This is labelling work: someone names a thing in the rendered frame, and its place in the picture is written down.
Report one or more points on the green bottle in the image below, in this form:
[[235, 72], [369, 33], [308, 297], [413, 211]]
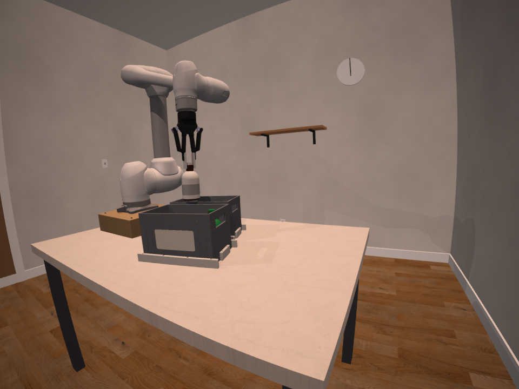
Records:
[[217, 220]]

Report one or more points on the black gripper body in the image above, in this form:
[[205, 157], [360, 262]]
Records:
[[187, 118]]

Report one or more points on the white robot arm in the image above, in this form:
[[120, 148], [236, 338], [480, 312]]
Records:
[[138, 182]]

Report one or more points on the beige bottle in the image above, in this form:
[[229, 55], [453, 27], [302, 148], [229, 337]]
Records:
[[190, 184]]

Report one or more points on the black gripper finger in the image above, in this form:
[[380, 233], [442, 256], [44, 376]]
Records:
[[183, 150], [192, 143]]

